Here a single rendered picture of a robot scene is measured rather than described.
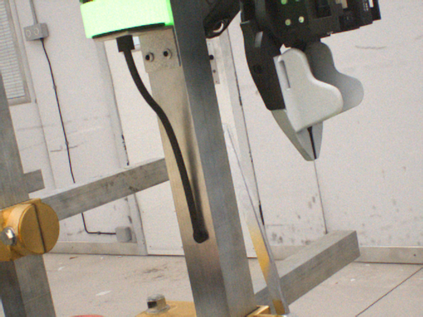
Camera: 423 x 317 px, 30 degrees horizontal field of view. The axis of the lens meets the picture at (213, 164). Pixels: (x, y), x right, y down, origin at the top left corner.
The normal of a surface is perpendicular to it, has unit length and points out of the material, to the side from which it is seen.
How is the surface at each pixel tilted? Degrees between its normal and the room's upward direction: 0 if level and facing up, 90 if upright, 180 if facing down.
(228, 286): 90
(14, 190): 90
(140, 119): 90
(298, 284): 90
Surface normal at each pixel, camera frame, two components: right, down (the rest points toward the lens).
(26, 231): 0.78, -0.07
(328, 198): -0.63, 0.22
